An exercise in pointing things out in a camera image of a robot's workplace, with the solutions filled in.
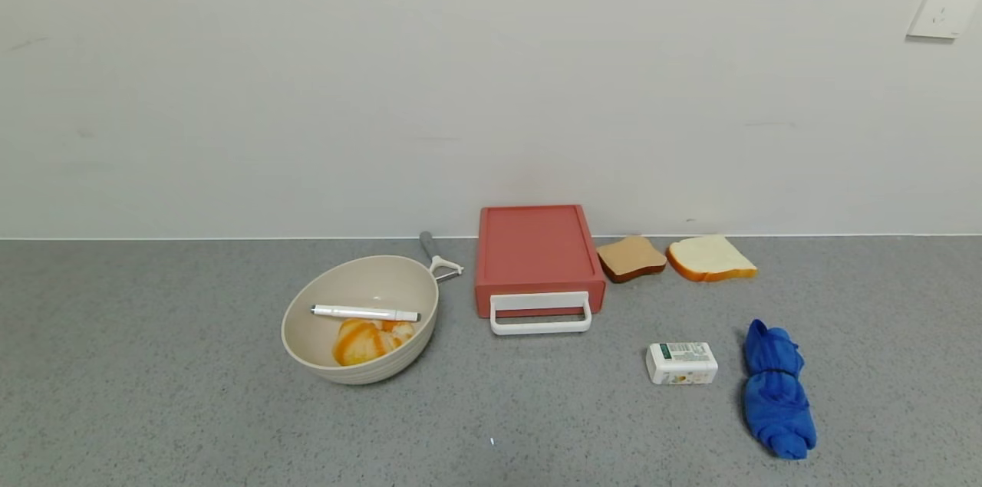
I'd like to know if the grey handled peeler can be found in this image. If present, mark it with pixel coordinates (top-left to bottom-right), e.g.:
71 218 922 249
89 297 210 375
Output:
418 231 466 283

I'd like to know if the white wall socket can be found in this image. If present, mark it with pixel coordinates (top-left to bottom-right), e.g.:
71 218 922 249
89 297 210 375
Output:
905 0 982 41

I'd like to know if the red drawer case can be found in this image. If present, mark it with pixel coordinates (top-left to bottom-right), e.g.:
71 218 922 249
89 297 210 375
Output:
474 204 608 293

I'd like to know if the brown toast slice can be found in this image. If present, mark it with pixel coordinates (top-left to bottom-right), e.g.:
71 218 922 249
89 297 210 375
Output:
595 235 668 285

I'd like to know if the small white printed box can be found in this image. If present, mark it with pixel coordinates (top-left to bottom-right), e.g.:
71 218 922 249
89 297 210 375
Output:
644 341 720 387

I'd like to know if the white bread slice orange crust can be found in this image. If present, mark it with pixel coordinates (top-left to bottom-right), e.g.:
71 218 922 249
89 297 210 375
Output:
664 234 760 283

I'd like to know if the blue bundled cloth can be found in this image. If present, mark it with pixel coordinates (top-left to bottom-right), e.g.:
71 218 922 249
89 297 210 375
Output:
742 318 819 462

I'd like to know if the orange striped croissant toy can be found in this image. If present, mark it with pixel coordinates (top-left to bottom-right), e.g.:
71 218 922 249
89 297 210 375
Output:
331 318 417 368

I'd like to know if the white marker pen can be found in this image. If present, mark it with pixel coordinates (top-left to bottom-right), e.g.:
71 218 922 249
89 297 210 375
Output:
309 304 422 324

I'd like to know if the beige round bowl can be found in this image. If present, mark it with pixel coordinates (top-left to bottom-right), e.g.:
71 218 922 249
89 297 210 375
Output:
280 254 441 387

